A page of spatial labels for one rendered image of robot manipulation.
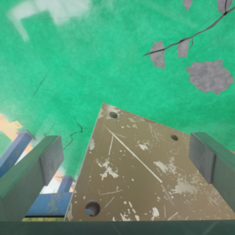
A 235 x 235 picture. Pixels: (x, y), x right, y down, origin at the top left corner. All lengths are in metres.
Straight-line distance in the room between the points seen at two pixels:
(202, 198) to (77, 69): 0.90
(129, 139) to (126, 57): 0.74
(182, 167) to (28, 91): 1.13
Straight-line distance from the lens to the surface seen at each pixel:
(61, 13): 0.96
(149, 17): 0.88
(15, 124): 1.55
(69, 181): 1.94
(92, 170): 0.18
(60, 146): 0.17
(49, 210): 0.88
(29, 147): 1.72
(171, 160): 0.24
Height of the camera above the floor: 0.87
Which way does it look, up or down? 49 degrees down
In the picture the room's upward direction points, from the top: 169 degrees counter-clockwise
